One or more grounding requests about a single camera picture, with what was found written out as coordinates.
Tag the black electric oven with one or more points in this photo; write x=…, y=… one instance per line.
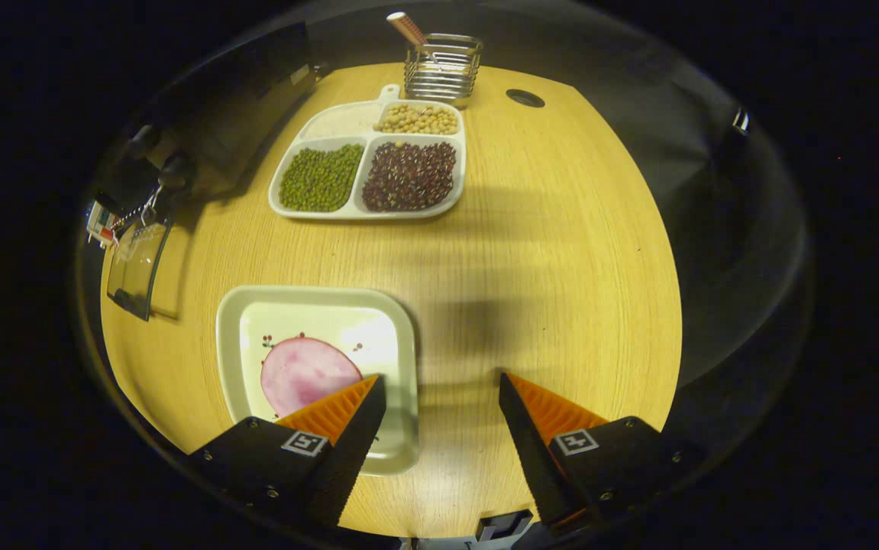
x=233, y=114

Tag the white divided tray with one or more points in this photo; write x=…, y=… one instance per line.
x=365, y=153

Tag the pink ham slice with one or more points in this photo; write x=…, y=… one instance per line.
x=302, y=374

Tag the yellow soybeans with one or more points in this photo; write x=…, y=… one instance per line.
x=416, y=119

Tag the green mung beans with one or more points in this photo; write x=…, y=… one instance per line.
x=321, y=179

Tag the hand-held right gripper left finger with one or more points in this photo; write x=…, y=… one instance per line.
x=355, y=458

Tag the white rice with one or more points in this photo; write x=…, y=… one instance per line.
x=344, y=122

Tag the pale green square plate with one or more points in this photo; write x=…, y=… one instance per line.
x=317, y=313

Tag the dark red beans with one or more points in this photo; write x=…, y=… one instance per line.
x=408, y=176

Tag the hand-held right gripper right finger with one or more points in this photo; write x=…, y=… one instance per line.
x=534, y=458

